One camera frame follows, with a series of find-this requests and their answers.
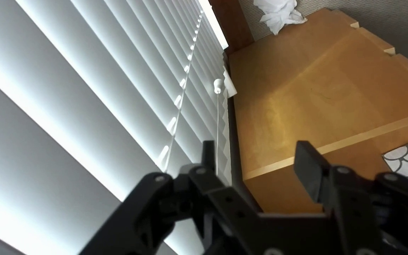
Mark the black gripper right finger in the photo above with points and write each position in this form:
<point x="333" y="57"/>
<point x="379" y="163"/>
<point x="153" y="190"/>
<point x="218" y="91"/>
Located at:
<point x="314" y="172"/>

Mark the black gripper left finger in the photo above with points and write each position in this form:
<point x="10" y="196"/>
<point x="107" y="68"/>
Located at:
<point x="141" y="217"/>

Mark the wooden three-drawer dresser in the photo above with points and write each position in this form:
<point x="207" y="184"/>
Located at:
<point x="321" y="94"/>

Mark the large white window blinds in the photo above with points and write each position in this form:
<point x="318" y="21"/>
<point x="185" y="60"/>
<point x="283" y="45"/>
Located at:
<point x="71" y="118"/>

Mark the crumpled white tissue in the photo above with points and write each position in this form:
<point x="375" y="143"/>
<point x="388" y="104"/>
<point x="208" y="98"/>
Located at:
<point x="279" y="14"/>

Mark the brown wooden baseboard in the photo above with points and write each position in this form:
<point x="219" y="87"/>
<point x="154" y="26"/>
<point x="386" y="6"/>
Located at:
<point x="232" y="23"/>

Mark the white window frame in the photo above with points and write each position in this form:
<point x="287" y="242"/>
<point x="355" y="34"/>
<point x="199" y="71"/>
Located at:
<point x="229" y="85"/>

